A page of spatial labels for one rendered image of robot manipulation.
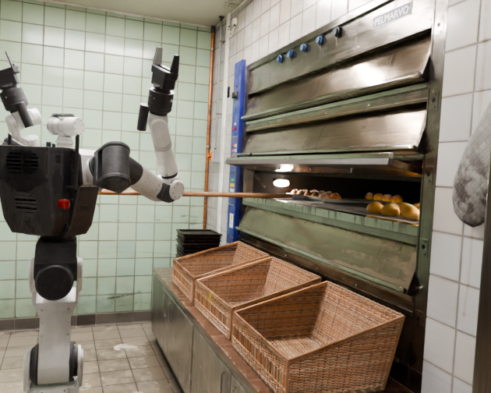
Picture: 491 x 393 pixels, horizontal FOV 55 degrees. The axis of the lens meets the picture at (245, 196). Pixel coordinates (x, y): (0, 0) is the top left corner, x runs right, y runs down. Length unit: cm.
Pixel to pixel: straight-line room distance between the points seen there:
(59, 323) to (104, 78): 264
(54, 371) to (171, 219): 250
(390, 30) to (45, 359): 181
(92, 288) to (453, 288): 312
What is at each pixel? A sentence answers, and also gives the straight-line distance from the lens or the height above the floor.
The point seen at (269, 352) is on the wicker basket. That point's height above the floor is 70.
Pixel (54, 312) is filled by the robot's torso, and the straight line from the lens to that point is 186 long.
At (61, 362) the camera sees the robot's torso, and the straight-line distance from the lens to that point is 189.
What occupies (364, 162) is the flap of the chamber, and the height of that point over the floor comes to 140.
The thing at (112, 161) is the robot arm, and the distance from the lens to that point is 162.
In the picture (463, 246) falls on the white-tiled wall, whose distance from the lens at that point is 168.
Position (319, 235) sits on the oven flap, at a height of 104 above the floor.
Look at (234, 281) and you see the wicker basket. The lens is 275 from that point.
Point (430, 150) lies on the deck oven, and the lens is 180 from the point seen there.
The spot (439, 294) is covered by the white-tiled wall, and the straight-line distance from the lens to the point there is 177.
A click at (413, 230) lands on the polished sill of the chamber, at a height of 116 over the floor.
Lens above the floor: 135
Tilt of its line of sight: 3 degrees down
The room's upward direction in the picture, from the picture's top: 3 degrees clockwise
